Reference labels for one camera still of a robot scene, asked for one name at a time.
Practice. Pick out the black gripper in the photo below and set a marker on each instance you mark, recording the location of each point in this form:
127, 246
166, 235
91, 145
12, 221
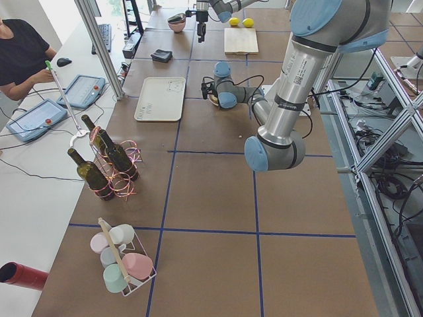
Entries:
211, 94
200, 17

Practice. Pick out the white round plate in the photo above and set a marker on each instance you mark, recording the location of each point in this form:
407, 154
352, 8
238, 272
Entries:
213, 100

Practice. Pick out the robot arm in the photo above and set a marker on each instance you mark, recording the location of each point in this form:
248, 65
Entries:
318, 29
222, 9

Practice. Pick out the cream bear tray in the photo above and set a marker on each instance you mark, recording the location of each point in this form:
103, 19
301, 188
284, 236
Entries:
161, 99

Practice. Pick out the metal scoop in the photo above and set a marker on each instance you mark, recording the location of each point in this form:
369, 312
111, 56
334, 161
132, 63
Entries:
177, 18

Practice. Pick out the pink bowl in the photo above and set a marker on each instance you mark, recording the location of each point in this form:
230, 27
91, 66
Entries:
177, 25

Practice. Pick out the yellow lemon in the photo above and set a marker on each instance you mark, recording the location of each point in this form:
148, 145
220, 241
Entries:
234, 21
248, 22

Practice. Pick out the wooden cutting board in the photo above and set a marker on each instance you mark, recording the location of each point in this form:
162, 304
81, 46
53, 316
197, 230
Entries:
240, 41

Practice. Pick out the grey folded cloth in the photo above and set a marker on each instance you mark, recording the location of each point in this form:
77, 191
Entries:
162, 56

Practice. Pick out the black keyboard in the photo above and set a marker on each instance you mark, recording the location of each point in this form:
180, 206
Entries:
106, 35

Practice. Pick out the blue teach pendant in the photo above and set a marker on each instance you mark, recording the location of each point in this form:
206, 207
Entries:
84, 90
36, 121

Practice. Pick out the white stick with green tip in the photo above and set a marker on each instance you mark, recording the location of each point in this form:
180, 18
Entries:
80, 133

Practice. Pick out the dark green wine bottle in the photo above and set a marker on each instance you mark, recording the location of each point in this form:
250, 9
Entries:
92, 175

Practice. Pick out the black computer mouse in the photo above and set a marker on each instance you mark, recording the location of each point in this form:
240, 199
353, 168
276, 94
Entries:
63, 61

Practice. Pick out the white cup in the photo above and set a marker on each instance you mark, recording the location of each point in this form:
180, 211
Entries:
122, 234

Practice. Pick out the person in black shirt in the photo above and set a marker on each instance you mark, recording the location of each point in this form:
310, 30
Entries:
23, 58

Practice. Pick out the lilac cup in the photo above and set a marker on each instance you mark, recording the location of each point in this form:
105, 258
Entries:
98, 243

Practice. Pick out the pink cup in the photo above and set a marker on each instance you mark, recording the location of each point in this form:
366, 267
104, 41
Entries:
138, 265

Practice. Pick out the grey cup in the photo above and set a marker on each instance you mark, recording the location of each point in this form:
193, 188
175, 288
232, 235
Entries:
107, 257

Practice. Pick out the mint green cup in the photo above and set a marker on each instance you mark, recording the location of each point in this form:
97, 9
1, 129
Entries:
113, 279

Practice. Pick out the red cylinder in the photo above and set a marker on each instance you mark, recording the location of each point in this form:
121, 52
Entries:
16, 274

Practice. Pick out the aluminium frame post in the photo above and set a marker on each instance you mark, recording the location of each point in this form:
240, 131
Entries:
87, 15

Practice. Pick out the copper wire bottle rack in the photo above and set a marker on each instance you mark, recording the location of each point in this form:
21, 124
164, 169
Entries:
120, 182

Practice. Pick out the white wire cup rack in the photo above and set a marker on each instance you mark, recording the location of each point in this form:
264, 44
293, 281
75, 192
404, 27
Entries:
120, 250

